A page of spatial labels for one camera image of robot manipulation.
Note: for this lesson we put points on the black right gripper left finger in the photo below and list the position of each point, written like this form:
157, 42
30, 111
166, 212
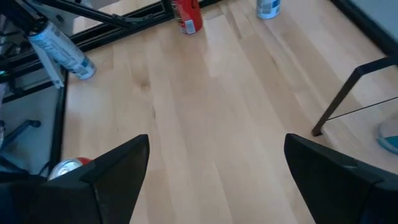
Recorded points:
121, 180

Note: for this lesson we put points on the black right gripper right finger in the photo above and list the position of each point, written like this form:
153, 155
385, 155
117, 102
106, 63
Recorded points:
326, 186

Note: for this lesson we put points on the orange Fanta soda can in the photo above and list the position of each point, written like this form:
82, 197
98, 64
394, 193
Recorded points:
65, 166

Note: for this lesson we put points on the blue silver energy drink can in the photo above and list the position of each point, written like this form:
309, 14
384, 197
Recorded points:
388, 140

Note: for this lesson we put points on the red can black label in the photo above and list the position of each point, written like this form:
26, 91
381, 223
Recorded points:
188, 15

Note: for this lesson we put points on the white Arctic beverage can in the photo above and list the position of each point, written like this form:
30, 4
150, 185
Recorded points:
268, 8

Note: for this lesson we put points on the white slim can black lid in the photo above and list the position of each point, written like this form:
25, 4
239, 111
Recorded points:
62, 51

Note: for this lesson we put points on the black aluminium frame rail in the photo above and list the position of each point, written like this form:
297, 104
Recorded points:
367, 28
59, 124
140, 25

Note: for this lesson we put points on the black shelf end frame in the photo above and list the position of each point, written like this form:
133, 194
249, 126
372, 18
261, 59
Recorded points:
337, 99

